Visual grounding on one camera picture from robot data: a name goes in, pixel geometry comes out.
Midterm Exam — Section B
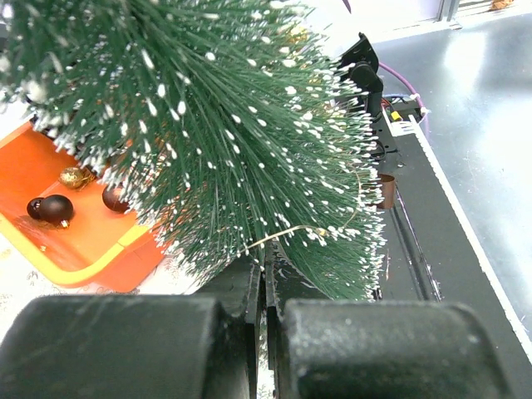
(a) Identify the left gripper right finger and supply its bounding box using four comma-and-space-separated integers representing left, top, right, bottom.
265, 244, 514, 398

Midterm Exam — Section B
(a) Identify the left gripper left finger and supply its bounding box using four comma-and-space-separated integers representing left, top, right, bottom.
1, 258, 262, 398

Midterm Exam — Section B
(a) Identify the small green christmas tree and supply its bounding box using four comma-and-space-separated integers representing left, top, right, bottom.
1, 1, 384, 300

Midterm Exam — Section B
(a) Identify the dark brown bauble lower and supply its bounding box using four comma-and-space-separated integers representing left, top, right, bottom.
101, 185, 130, 214

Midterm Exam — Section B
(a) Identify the small gold bauble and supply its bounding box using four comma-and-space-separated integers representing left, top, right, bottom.
58, 166, 95, 190

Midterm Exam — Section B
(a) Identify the small dark brown bauble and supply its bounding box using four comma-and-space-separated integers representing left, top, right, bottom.
26, 197, 43, 220

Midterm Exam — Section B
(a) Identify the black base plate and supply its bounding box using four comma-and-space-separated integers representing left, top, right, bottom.
340, 33, 531, 357

